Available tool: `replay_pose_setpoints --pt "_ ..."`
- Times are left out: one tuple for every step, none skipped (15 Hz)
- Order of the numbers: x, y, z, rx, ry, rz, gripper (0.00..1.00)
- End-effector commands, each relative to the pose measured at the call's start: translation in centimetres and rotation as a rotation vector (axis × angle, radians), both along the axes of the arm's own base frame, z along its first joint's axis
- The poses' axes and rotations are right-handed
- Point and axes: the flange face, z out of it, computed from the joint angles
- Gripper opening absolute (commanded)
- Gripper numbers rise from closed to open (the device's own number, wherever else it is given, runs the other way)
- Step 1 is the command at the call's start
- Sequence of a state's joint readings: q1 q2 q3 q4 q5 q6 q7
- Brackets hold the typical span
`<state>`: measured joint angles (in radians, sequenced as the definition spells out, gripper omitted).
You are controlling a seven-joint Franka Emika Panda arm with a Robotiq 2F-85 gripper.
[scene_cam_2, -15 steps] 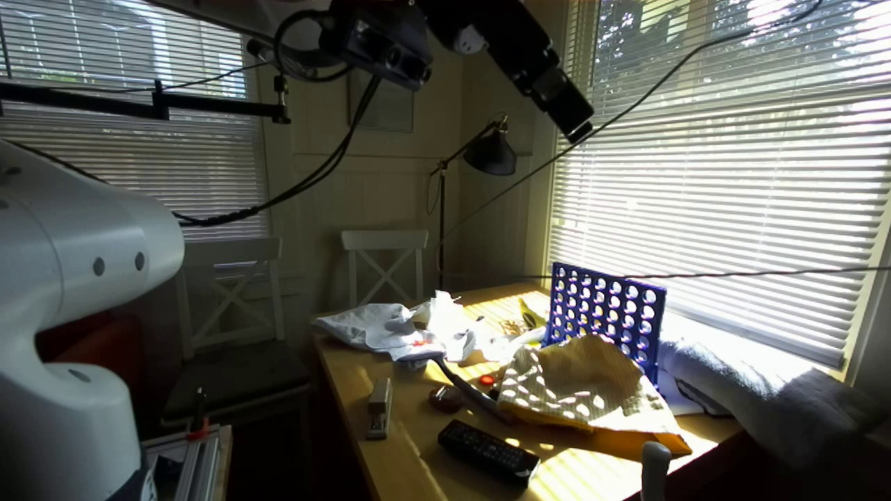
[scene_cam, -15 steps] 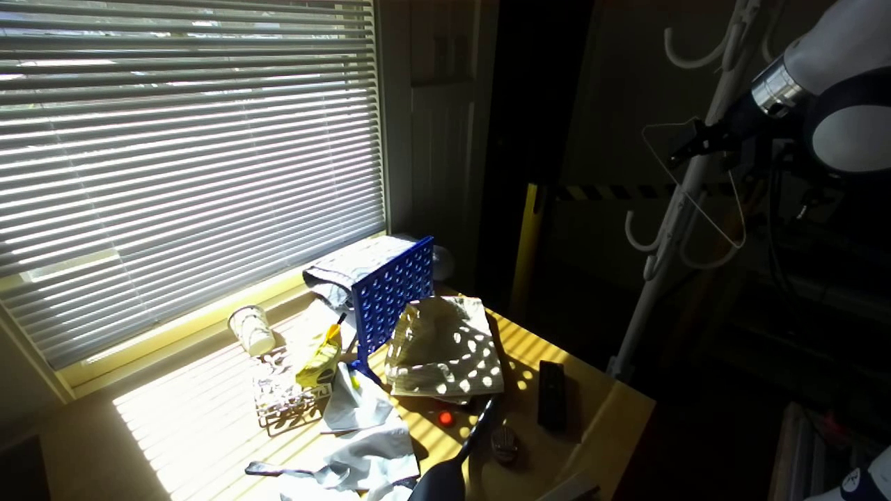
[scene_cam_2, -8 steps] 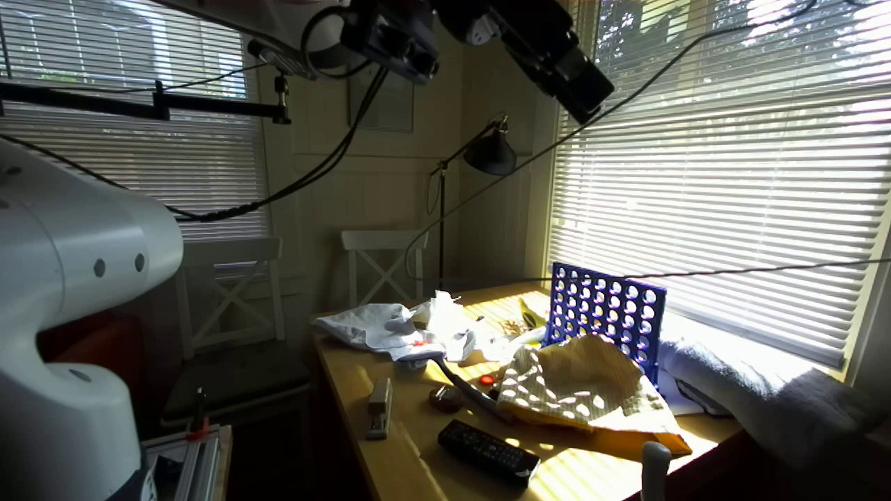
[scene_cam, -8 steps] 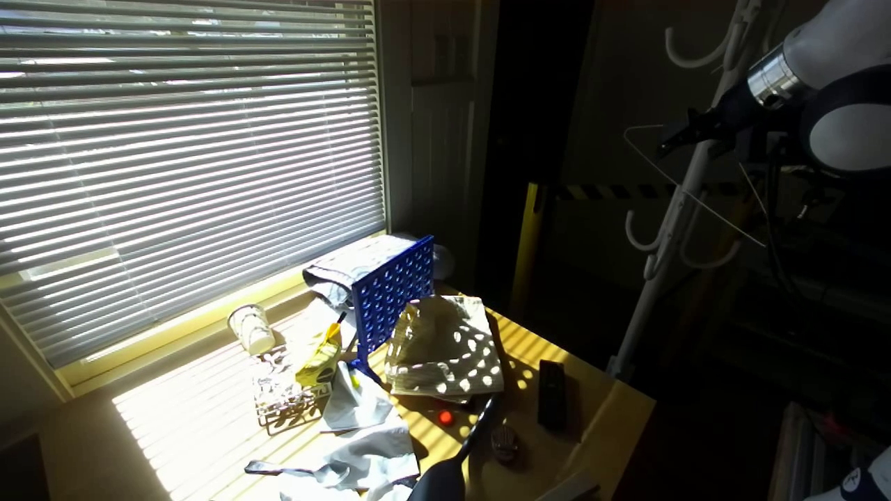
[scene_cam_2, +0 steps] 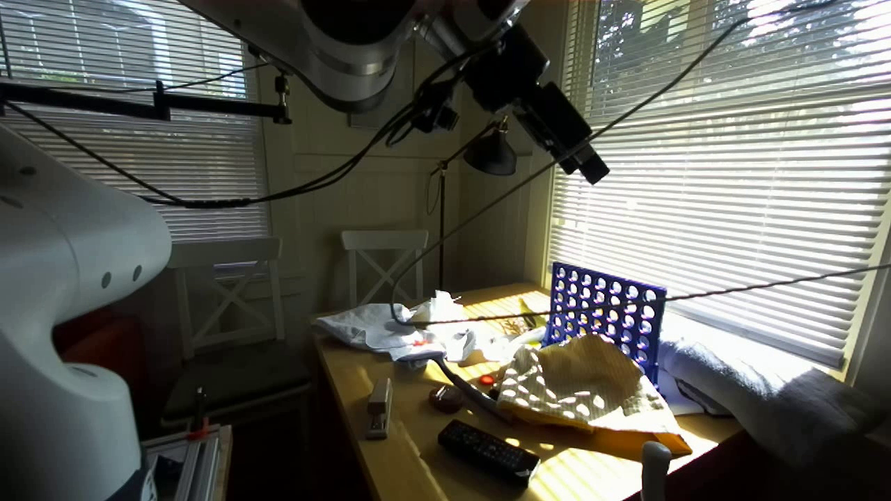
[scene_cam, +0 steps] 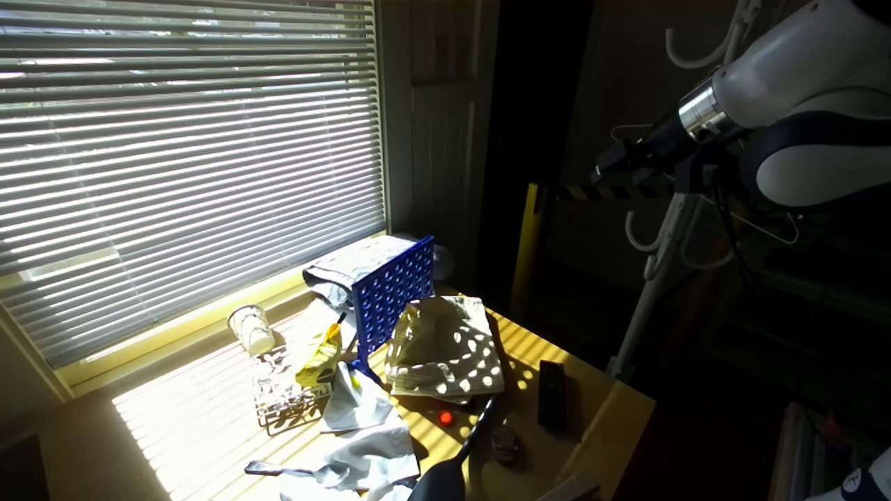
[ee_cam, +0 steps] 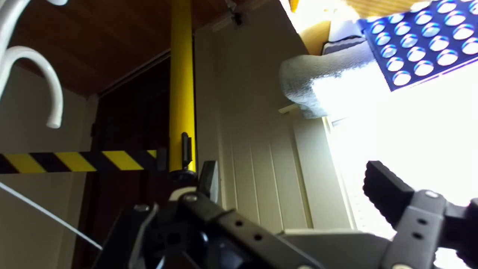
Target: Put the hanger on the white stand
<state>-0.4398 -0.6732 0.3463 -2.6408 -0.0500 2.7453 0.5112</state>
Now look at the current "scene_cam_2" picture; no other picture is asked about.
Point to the wide white window blind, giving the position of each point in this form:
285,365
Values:
741,186

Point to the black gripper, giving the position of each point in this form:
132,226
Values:
519,87

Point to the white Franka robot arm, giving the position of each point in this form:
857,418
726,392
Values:
65,392

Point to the narrow white window blind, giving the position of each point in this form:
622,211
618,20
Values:
141,178

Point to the blue connect four grid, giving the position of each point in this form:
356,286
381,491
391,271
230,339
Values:
602,310

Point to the white chair with cushion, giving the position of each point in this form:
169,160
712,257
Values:
226,372

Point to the black camera boom pole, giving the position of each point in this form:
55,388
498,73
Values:
114,104

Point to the black remote control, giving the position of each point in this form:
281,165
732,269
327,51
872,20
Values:
489,453

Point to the small white chair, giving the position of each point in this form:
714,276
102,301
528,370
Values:
364,243

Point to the white crumpled cloth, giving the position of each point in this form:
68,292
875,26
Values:
371,329

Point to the red clamp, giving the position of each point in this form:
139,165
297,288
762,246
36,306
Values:
200,431

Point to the grey blue pillow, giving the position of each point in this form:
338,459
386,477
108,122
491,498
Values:
782,392

